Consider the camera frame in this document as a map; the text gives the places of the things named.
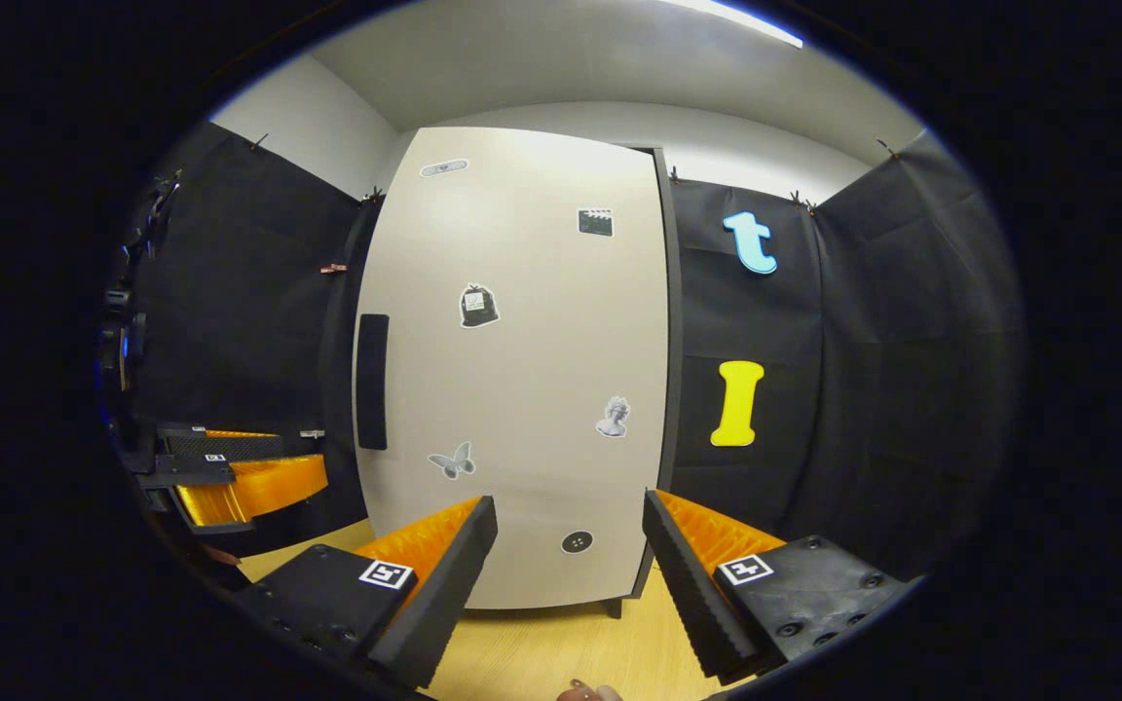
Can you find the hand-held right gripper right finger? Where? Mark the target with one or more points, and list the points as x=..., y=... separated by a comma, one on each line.
x=692, y=594

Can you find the beige cabinet door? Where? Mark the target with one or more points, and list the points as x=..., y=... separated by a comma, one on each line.
x=522, y=389

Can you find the long ceiling light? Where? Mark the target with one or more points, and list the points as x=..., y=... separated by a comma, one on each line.
x=731, y=19

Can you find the black backdrop cloth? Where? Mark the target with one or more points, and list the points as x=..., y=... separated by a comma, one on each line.
x=912, y=389

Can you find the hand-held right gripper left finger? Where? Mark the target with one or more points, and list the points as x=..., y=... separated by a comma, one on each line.
x=444, y=594

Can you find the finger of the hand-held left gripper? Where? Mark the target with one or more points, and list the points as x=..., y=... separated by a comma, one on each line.
x=230, y=446
x=193, y=472

